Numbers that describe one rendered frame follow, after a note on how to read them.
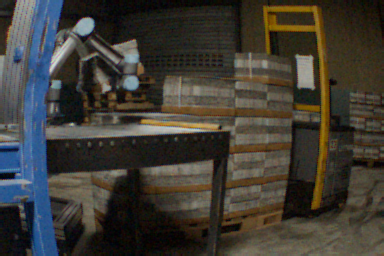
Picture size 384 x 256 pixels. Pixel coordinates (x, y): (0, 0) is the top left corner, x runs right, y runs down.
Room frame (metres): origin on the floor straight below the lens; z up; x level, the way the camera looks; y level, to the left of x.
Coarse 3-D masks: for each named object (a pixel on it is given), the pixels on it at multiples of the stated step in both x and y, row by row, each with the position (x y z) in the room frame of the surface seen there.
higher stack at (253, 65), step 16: (240, 64) 4.04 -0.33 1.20; (256, 64) 3.90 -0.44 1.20; (272, 64) 3.84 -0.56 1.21; (288, 64) 3.94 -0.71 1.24; (272, 96) 3.82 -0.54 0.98; (288, 96) 3.93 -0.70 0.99; (272, 128) 3.82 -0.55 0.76; (288, 128) 3.94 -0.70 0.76; (272, 160) 3.84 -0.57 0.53; (288, 160) 3.95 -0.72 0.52; (272, 192) 3.87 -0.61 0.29; (256, 224) 3.79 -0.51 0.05; (272, 224) 3.90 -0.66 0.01
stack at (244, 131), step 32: (192, 128) 3.43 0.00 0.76; (224, 128) 3.57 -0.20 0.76; (256, 128) 3.73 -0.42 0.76; (256, 160) 3.75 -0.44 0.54; (96, 192) 3.35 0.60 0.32; (192, 192) 3.45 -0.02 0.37; (256, 192) 3.76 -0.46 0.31; (96, 224) 3.39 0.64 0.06; (192, 224) 3.51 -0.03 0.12; (224, 224) 3.60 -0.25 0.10
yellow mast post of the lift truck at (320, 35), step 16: (320, 16) 3.98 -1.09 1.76; (320, 32) 3.96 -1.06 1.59; (320, 48) 3.96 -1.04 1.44; (320, 64) 3.98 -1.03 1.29; (320, 80) 4.00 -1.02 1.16; (320, 96) 4.02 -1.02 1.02; (320, 112) 4.02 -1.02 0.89; (320, 128) 4.01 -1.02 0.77; (320, 144) 3.98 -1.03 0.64; (320, 160) 3.97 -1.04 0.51; (320, 176) 3.96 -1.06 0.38; (320, 192) 3.98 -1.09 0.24
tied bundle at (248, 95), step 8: (240, 88) 3.66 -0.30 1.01; (248, 88) 3.68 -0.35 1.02; (256, 88) 3.73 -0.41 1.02; (264, 88) 3.77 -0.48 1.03; (240, 96) 3.64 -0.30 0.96; (248, 96) 3.68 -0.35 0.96; (256, 96) 3.73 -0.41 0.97; (264, 96) 3.77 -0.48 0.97; (240, 104) 3.64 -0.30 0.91; (248, 104) 3.68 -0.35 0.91; (256, 104) 3.72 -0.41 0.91; (264, 104) 3.77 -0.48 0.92
